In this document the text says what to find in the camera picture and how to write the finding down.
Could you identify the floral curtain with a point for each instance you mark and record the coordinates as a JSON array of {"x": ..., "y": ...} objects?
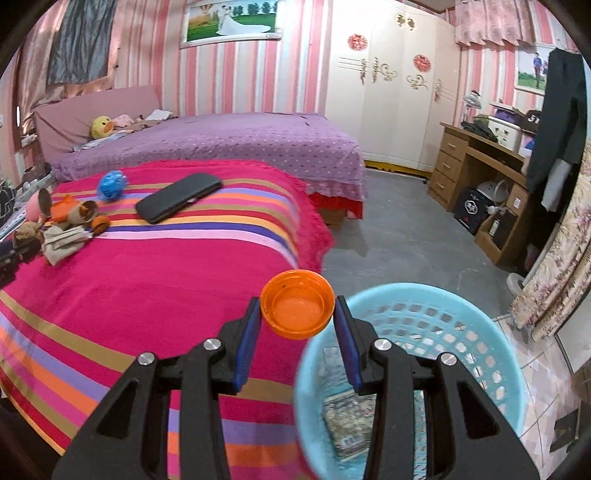
[{"x": 558, "y": 277}]

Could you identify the bed with purple dotted bedspread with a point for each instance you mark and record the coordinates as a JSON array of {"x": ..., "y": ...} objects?
[{"x": 231, "y": 143}]

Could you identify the white rounded appliance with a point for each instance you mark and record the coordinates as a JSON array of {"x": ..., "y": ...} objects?
[{"x": 491, "y": 189}]

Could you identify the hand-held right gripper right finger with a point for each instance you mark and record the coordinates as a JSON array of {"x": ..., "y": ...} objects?
[{"x": 348, "y": 346}]

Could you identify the black bag with white print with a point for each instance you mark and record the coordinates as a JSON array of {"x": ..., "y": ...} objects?
[{"x": 532, "y": 121}]

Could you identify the pink plush toy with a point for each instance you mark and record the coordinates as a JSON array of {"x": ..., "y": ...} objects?
[{"x": 122, "y": 120}]

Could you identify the red paper decoration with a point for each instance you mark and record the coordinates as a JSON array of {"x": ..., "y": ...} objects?
[
  {"x": 357, "y": 41},
  {"x": 421, "y": 62}
]

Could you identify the pink striped blanket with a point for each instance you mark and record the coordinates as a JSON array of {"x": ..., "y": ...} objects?
[{"x": 138, "y": 300}]

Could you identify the orange plastic bowl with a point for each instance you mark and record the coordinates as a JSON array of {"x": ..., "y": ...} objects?
[{"x": 295, "y": 309}]

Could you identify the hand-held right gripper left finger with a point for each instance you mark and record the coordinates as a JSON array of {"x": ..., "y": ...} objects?
[{"x": 247, "y": 344}]

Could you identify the black printed box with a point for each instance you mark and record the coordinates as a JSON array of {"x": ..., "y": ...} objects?
[{"x": 471, "y": 212}]

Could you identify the small framed wall photo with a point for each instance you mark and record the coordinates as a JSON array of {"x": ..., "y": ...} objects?
[{"x": 531, "y": 69}]

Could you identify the cream wardrobe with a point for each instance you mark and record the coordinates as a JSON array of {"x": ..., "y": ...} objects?
[{"x": 392, "y": 115}]

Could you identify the pink cup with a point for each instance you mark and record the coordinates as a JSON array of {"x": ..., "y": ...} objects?
[{"x": 37, "y": 207}]

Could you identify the light blue plastic basket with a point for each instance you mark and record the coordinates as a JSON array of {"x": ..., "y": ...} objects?
[{"x": 415, "y": 290}]

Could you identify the grey curtain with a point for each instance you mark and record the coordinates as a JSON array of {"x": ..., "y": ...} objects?
[{"x": 81, "y": 41}]

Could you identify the pink covered headboard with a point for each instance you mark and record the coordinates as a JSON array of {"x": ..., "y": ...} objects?
[{"x": 69, "y": 120}]

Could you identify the white storage box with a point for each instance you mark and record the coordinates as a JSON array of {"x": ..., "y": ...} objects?
[{"x": 505, "y": 131}]

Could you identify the white fan base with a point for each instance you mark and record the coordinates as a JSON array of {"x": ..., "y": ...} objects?
[{"x": 515, "y": 282}]

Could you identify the small orange object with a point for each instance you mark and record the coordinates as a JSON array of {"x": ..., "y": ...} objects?
[{"x": 100, "y": 224}]

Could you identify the wide framed wall poster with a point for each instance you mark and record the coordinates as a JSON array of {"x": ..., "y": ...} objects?
[{"x": 231, "y": 21}]

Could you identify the small cardboard box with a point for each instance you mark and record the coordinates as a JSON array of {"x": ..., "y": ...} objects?
[{"x": 517, "y": 198}]

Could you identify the printed snack packet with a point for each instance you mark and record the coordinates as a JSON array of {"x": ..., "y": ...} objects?
[{"x": 344, "y": 424}]

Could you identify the dark clothes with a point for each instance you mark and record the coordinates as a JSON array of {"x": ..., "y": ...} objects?
[{"x": 480, "y": 129}]

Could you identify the black hanging jacket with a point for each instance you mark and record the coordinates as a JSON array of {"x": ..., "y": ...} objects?
[{"x": 561, "y": 106}]

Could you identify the black object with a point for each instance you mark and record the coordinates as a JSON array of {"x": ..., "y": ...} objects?
[{"x": 18, "y": 263}]

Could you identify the wooden desk with drawers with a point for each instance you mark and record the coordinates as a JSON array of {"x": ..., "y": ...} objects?
[{"x": 450, "y": 161}]

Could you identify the pink curtain valance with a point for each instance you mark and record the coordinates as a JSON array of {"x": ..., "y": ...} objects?
[{"x": 494, "y": 21}]

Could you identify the desk lamp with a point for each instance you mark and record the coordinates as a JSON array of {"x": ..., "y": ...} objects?
[{"x": 472, "y": 101}]

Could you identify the pile of clothes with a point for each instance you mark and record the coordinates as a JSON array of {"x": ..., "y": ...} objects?
[{"x": 157, "y": 115}]

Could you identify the blue crumpled plastic ball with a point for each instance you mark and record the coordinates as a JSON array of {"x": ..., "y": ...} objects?
[{"x": 111, "y": 185}]

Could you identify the yellow duck plush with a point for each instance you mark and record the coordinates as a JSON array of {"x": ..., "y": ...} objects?
[{"x": 100, "y": 127}]

